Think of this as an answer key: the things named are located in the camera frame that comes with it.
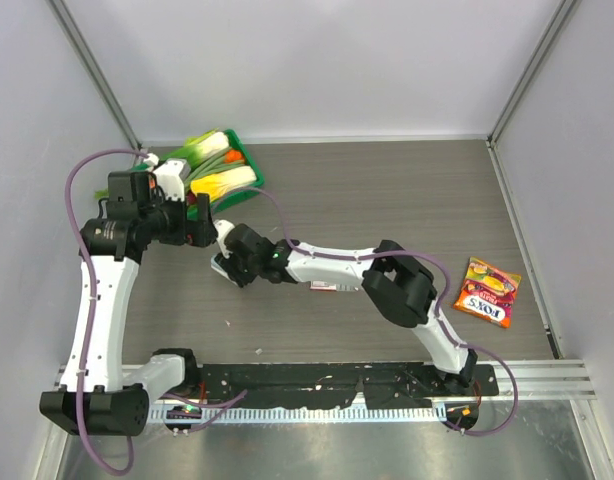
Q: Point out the red white staple box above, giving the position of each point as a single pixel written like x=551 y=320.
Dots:
x=331 y=287

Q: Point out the yellow white toy cabbage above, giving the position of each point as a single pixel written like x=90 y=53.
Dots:
x=219 y=184

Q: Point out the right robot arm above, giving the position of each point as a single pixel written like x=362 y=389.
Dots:
x=400 y=287

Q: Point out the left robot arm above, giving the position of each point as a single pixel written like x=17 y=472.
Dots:
x=94 y=395

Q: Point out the white slotted cable duct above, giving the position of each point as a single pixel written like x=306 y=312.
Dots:
x=357 y=413

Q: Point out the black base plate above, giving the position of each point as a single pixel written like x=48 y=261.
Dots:
x=326 y=386

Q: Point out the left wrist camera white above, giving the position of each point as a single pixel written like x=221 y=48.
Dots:
x=170 y=175

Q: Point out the small orange toy carrot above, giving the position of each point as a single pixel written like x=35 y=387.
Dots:
x=233 y=156

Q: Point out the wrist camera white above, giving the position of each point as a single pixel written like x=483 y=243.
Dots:
x=170 y=175
x=223 y=228

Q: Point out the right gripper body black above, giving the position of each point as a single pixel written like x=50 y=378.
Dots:
x=241 y=272

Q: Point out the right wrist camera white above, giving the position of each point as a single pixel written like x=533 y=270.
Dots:
x=223 y=228

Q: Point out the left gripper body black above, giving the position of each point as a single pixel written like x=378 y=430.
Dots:
x=176 y=229

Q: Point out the green white toy bok choy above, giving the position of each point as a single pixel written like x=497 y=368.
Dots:
x=196 y=150

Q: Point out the green plastic tray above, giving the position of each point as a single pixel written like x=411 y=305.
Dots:
x=234 y=196

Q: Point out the colourful candy bag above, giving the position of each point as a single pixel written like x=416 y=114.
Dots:
x=488 y=292

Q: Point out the green toy long beans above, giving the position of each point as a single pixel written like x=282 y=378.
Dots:
x=209 y=166

